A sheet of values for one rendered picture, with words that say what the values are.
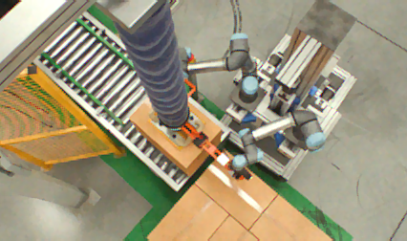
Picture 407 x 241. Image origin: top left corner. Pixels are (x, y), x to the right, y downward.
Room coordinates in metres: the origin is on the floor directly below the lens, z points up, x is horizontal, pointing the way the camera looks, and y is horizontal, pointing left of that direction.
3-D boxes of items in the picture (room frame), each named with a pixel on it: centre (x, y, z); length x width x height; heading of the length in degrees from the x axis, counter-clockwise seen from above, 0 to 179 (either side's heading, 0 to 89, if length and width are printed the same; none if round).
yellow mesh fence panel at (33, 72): (0.87, 1.24, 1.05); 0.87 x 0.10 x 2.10; 96
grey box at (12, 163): (0.55, 1.19, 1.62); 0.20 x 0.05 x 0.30; 44
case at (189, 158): (0.86, 0.21, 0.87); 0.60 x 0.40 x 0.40; 44
